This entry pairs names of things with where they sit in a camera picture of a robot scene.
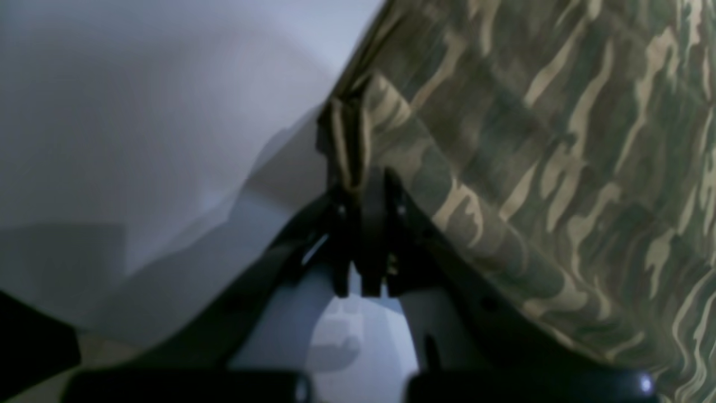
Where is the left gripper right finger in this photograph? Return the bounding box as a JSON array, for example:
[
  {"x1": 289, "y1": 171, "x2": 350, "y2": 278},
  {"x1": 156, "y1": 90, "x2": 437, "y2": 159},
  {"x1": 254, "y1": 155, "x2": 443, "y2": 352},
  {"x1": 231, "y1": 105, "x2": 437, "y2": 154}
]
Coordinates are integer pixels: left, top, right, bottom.
[{"x1": 384, "y1": 169, "x2": 659, "y2": 402}]

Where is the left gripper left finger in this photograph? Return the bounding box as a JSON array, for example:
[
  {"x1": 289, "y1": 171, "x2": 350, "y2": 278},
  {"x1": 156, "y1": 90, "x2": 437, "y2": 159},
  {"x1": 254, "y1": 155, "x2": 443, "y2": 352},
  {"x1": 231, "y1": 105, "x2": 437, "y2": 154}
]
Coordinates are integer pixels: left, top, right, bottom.
[{"x1": 62, "y1": 179, "x2": 387, "y2": 402}]

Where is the camouflage t-shirt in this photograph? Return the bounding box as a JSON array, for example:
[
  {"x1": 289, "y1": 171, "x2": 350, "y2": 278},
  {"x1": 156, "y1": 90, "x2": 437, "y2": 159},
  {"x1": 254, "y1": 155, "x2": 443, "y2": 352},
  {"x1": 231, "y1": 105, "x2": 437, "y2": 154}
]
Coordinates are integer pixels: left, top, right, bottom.
[{"x1": 324, "y1": 1, "x2": 715, "y2": 402}]

